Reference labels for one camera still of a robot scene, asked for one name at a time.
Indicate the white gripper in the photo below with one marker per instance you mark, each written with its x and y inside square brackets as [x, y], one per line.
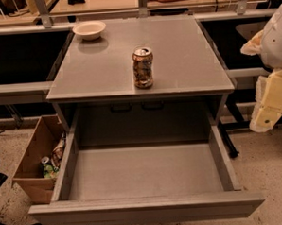
[277, 42]

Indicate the grey top drawer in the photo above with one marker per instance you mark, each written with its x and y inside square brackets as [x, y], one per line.
[145, 164]

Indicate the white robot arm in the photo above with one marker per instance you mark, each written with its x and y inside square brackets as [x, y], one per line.
[267, 43]

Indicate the grey drawer cabinet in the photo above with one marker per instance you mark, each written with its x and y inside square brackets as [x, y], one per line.
[95, 97]

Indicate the grey chair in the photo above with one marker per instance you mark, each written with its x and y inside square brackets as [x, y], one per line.
[248, 31]

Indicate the crushed soda can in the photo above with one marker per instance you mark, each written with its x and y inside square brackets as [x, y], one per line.
[142, 58]

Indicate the white bowl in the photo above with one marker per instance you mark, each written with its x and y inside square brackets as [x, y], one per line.
[89, 31]

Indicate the snack wrapper in box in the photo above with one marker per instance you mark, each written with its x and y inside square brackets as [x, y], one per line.
[57, 153]

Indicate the green can in box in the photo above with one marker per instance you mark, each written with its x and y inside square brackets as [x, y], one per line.
[49, 170]

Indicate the cardboard box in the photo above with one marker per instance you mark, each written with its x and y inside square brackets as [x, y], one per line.
[29, 174]

